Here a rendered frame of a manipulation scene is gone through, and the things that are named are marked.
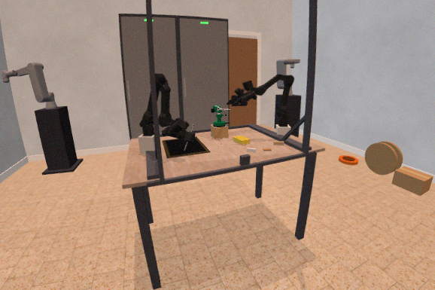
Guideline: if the yellow sponge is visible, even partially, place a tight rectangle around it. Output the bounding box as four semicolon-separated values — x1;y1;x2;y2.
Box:
233;136;250;145

